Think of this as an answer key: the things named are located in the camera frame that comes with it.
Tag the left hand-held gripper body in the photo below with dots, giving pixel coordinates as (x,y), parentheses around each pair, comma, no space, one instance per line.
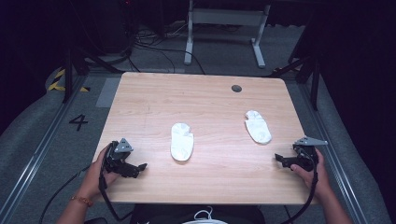
(114,158)

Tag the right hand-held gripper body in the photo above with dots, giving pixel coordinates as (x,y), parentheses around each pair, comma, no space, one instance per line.
(306,157)

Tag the white sock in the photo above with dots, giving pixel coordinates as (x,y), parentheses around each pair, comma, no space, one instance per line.
(182,144)
(258,129)

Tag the person's right hand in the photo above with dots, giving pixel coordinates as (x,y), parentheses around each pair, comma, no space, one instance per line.
(319,180)

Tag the person's left hand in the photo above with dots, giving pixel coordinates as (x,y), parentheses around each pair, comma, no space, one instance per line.
(93,179)

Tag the person's black clothing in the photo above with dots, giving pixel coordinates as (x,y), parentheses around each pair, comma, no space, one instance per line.
(168,214)

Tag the grey floor tape patch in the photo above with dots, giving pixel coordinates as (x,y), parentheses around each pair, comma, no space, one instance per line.
(107,93)

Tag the black metal stand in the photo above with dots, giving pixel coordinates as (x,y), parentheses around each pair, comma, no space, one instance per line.
(67,77)
(314,84)

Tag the yellow black hazard tape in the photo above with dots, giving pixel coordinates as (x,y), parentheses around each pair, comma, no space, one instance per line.
(56,85)

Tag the metal floor rail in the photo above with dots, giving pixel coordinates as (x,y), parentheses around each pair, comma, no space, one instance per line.
(336,168)
(37,152)

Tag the white metal desk frame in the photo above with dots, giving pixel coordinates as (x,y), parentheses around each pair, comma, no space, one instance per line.
(224,17)

